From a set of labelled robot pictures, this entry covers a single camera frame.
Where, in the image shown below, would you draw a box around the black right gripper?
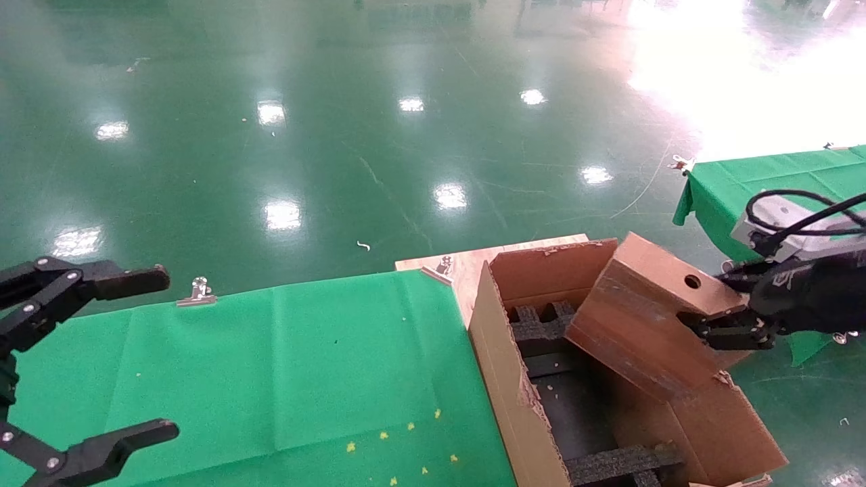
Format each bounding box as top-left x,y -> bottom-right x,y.
677,249 -> 866,351

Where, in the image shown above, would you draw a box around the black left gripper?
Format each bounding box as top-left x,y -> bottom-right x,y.
0,256 -> 181,487

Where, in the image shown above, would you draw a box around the small brown cardboard box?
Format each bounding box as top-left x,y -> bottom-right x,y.
564,231 -> 769,405

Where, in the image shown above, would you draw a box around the large open cardboard carton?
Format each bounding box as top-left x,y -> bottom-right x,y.
468,237 -> 790,487

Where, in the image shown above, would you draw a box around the green cloth on side table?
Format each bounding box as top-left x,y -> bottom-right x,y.
673,145 -> 866,369

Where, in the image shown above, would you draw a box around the large green table cloth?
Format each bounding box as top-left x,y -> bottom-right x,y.
0,269 -> 519,487

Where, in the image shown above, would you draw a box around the black foam strip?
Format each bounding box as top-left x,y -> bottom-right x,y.
524,352 -> 588,378

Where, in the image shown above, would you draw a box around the black foam insert block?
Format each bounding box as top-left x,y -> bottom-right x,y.
507,301 -> 591,359
565,442 -> 685,487

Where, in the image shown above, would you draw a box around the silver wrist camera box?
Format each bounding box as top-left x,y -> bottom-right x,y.
731,198 -> 866,262

